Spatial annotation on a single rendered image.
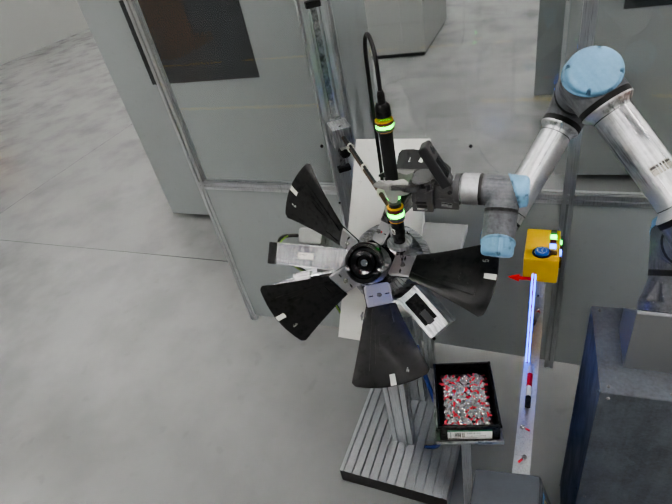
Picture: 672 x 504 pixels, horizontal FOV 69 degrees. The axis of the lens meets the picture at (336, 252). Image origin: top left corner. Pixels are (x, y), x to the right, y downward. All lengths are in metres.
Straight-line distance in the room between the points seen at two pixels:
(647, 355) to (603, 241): 0.84
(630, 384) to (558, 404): 1.19
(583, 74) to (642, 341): 0.63
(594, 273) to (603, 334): 0.79
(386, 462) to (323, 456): 0.32
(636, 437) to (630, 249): 0.88
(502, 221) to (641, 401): 0.55
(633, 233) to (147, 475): 2.38
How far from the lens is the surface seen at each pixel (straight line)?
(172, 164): 4.20
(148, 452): 2.82
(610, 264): 2.24
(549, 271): 1.63
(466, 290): 1.34
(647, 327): 1.34
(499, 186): 1.18
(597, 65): 1.25
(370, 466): 2.30
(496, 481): 0.95
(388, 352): 1.43
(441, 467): 2.28
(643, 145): 1.24
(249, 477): 2.51
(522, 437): 1.44
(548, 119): 1.36
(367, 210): 1.69
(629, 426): 1.49
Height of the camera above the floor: 2.08
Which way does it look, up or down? 36 degrees down
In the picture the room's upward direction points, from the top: 13 degrees counter-clockwise
